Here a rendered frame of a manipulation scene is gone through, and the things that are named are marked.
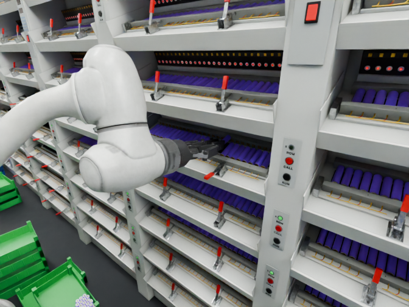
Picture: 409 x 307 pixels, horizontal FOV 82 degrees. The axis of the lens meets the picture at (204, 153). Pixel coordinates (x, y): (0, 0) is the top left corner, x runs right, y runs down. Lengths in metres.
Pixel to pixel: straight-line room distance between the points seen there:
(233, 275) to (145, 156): 0.62
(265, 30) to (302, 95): 0.16
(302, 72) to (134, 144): 0.36
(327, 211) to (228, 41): 0.47
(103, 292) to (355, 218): 1.44
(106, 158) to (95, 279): 1.40
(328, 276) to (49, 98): 0.77
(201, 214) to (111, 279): 1.01
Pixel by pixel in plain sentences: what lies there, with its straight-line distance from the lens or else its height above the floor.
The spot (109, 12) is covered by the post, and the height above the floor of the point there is 1.42.
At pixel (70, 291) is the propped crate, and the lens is 1.72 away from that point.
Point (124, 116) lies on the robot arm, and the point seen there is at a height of 1.19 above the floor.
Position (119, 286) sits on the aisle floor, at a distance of 1.71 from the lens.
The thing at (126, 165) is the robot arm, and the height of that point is 1.11.
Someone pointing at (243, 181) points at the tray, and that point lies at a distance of 0.70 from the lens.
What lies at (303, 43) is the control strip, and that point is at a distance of 0.54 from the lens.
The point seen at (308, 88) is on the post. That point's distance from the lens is 0.54.
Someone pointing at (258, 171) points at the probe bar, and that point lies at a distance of 0.69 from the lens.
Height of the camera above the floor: 1.30
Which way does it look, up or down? 23 degrees down
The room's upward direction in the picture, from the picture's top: straight up
